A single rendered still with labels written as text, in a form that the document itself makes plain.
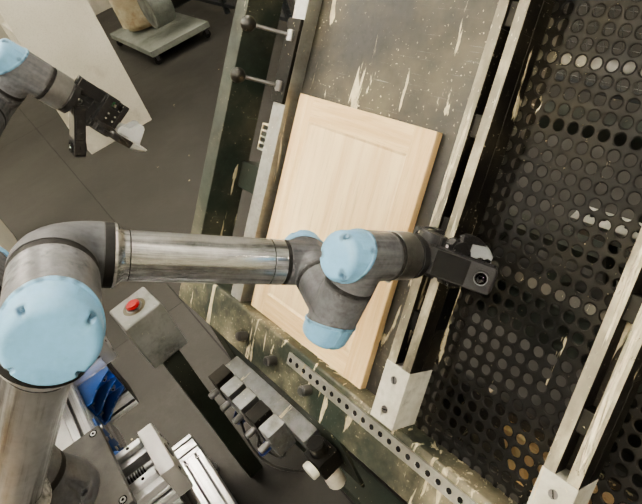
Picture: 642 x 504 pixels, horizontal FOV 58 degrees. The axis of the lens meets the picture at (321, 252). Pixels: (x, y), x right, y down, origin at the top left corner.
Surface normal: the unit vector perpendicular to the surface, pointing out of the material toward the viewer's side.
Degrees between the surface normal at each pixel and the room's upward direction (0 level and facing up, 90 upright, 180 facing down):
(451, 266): 54
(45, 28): 90
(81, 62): 90
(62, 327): 85
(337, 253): 50
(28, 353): 84
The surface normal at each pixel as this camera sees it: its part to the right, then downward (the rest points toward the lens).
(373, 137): -0.74, 0.00
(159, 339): 0.62, 0.36
